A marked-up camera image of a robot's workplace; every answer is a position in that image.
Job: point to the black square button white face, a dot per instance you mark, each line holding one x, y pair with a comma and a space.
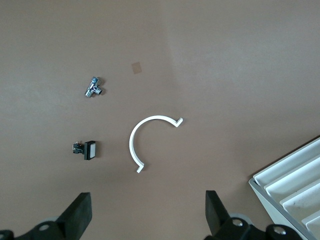
88, 150

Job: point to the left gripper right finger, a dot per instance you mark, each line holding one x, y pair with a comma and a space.
220, 225

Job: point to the white curved plastic arc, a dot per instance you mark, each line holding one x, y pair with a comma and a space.
132, 140

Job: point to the white plastic drawer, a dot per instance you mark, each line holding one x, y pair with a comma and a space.
307, 203
287, 166
300, 181
313, 225

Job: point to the brown tape patch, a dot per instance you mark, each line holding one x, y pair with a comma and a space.
136, 68

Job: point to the chrome valve fitting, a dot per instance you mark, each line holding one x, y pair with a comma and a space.
93, 87

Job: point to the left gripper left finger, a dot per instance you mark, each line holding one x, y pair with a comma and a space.
72, 220

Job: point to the white drawer cabinet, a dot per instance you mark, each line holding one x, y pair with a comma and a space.
258, 188

